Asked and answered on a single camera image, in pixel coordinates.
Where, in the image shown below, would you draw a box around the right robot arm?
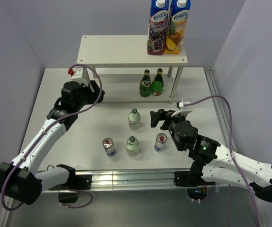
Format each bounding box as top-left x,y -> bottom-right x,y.
150,109 -> 272,203

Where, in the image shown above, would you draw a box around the clear bottle green cap front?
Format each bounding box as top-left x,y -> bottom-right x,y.
126,136 -> 139,156

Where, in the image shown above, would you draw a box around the right silver blue can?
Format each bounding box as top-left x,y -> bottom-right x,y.
154,133 -> 167,152

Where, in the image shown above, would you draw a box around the beige two-tier shelf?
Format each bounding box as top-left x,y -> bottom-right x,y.
77,35 -> 188,103

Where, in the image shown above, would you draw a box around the clear bottle green cap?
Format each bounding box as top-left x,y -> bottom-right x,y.
126,136 -> 139,156
128,108 -> 140,130

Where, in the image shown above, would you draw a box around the green Perrier labelled bottle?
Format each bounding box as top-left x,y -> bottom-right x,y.
139,69 -> 151,97

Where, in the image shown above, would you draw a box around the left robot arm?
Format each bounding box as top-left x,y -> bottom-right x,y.
0,80 -> 105,210

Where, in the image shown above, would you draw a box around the left silver blue can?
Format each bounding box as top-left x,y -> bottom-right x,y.
102,138 -> 115,157

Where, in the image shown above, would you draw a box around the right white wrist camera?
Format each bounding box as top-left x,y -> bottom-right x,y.
171,99 -> 193,118

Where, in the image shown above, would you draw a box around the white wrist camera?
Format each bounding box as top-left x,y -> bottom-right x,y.
171,99 -> 193,118
68,68 -> 90,87

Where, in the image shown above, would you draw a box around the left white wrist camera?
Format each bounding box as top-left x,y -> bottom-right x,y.
68,68 -> 90,87

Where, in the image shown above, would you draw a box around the red grape juice carton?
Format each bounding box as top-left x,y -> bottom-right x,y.
147,0 -> 169,55

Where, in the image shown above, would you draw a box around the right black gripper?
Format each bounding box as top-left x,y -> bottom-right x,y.
150,108 -> 186,151

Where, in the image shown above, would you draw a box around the dark green gold-cap bottle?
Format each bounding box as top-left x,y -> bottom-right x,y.
151,68 -> 164,96

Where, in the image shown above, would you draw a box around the pineapple juice carton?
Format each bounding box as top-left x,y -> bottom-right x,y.
164,0 -> 191,54

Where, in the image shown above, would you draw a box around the aluminium rail frame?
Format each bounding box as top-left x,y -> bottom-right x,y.
0,67 -> 269,227

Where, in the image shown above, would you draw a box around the silver blue can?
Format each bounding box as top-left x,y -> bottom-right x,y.
154,133 -> 167,152
102,138 -> 115,157

